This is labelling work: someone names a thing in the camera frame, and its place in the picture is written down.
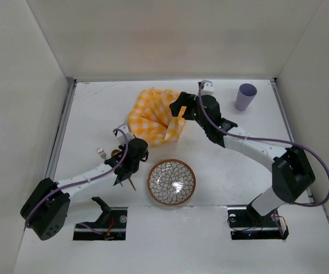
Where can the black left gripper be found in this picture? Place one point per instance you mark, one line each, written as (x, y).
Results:
(125, 174)

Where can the yellow checkered cloth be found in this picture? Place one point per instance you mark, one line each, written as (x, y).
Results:
(151, 118)

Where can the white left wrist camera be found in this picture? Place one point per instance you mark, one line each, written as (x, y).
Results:
(124, 133)

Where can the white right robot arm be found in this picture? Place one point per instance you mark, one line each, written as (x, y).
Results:
(291, 172)

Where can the patterned ceramic bowl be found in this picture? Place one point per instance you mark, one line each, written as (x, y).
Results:
(171, 182)

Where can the lilac plastic cup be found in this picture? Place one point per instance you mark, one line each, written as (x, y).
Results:
(246, 93)

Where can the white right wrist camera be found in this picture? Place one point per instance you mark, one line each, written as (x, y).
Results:
(206, 87)

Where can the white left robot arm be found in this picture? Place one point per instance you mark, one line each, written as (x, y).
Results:
(45, 211)

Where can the silver fork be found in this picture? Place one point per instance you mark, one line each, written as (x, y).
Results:
(101, 153)

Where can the copper spoon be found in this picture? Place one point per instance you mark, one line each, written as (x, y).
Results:
(118, 152)

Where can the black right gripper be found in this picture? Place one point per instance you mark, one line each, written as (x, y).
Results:
(187, 100)

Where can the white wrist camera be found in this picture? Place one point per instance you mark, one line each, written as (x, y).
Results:
(124, 133)
(206, 87)

